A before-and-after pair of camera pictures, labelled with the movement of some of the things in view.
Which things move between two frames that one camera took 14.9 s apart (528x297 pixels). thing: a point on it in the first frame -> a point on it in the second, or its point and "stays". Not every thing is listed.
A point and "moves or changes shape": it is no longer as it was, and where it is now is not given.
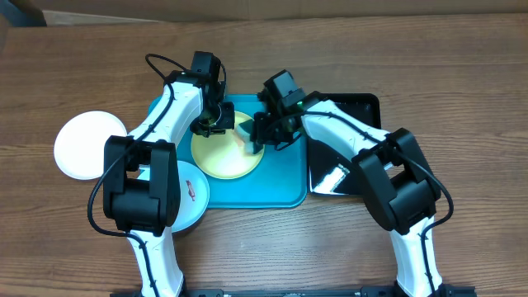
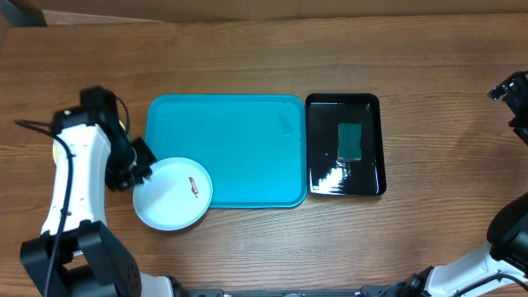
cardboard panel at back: x=61 y=12 stays
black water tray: x=331 y=172 stays
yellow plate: x=223 y=155 -> x=55 y=144
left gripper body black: x=214 y=120 -> x=127 y=162
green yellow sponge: x=243 y=130 moves or changes shape
